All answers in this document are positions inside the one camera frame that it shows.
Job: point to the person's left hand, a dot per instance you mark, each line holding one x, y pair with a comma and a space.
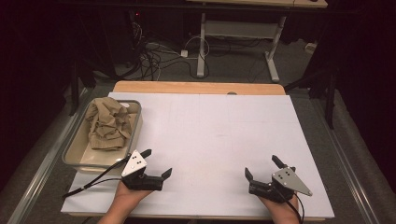
130, 194

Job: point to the beige plastic bin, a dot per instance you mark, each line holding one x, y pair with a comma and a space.
102, 155

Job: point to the black metal stand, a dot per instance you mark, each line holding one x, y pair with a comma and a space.
323, 90
74, 84

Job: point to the white metal desk frame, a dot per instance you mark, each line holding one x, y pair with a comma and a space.
239, 31

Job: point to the beige pants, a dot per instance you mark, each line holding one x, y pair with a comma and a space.
108, 123

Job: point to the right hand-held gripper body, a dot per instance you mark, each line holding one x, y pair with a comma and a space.
280, 185

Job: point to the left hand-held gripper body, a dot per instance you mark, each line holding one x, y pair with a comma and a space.
137, 174

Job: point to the white power adapter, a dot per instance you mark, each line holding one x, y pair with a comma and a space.
184, 53

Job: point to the person's right hand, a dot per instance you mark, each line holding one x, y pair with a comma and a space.
281, 207

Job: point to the white table mat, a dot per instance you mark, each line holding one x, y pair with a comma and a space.
211, 137

